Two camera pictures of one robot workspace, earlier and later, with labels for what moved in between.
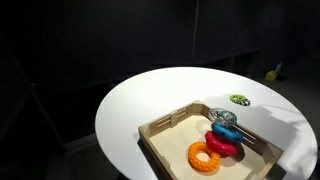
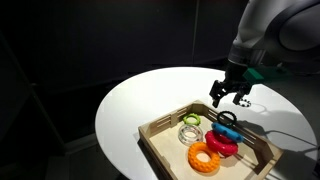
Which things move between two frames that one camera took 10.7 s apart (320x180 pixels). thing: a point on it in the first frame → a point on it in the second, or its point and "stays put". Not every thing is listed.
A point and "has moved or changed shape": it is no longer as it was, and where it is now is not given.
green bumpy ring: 241,100 has moved or changed shape
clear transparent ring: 222,116 → 186,140
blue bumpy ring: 227,131 stays put
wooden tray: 168,139 stays put
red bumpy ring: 223,147 stays put
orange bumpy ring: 202,166 stays put
